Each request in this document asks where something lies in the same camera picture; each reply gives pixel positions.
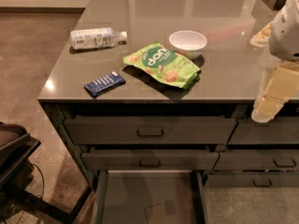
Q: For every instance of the open bottom left drawer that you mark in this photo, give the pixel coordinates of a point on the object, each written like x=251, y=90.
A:
x=149, y=197

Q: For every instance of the green snack bag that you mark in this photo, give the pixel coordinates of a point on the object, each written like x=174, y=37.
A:
x=165, y=66

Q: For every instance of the middle right drawer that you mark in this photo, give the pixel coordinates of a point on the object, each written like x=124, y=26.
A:
x=254, y=160

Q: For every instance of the white bowl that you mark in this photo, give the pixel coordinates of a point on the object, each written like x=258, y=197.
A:
x=187, y=43

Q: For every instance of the black cart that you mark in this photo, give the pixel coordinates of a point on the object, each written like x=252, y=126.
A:
x=16, y=146

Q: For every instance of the bottom right drawer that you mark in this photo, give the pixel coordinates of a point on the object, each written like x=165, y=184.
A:
x=253, y=180

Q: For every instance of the blue rxbar blueberry bar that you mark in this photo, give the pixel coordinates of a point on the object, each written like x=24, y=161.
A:
x=104, y=83

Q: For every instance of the top left drawer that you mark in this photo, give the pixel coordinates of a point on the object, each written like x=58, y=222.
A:
x=149, y=130

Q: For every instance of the top right drawer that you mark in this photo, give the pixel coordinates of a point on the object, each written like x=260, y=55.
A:
x=283, y=130

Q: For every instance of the middle left drawer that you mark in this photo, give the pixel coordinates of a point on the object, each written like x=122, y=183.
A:
x=149, y=159

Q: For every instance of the grey cabinet island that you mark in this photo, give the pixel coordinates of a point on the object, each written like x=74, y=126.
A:
x=232, y=74

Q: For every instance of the clear plastic water bottle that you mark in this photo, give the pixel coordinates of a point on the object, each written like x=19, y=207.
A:
x=96, y=38

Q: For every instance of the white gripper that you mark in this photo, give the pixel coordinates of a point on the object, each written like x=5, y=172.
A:
x=285, y=39

